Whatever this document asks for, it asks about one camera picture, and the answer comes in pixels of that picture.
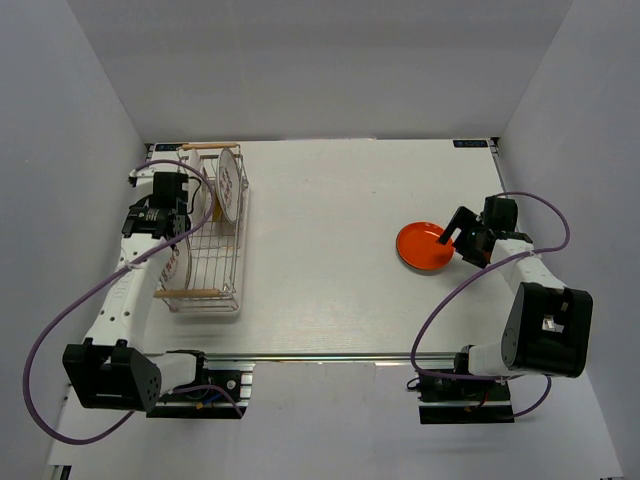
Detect metal wire dish rack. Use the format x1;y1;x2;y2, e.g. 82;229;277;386
149;142;249;315

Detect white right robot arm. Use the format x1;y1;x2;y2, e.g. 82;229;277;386
438;196;593;399

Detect white plate red characters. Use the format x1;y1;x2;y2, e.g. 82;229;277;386
160;237;192;290
216;148;242;223

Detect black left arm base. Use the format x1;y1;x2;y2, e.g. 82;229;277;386
146;360;255;420

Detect orange plastic plate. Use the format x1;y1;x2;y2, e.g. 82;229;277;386
395;222;455;272

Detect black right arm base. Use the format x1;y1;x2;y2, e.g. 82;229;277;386
406;374;515;425

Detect aluminium table edge rail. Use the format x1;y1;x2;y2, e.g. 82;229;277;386
489;137;566;359

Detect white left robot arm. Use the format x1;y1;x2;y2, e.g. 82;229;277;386
62;171;212;412

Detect plain white plate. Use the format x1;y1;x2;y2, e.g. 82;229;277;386
187;150;212;225

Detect yellow patterned small plate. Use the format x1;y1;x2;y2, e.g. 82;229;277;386
212;197;223;222

